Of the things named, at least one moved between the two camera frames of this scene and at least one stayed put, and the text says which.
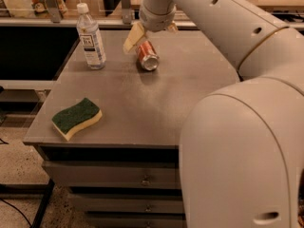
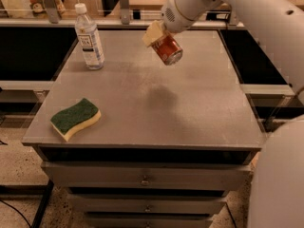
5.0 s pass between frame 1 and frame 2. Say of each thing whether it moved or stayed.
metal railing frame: stayed
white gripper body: moved
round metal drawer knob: stayed
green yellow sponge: stayed
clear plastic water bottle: stayed
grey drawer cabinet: stayed
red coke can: moved
